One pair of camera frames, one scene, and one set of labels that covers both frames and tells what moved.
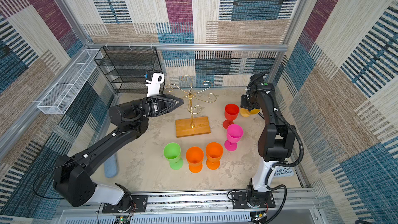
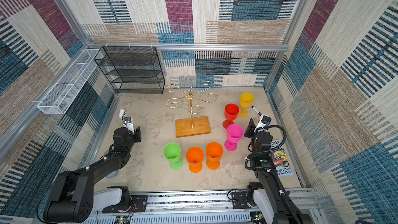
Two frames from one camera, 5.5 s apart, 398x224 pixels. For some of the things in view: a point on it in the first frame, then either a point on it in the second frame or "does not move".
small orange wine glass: x=195 y=156 does not move
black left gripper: x=155 y=108 -> x=137 y=135
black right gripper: x=244 y=105 -> x=250 y=128
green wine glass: x=172 y=152 does not move
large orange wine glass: x=214 y=151 does not move
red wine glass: x=231 y=112 does not move
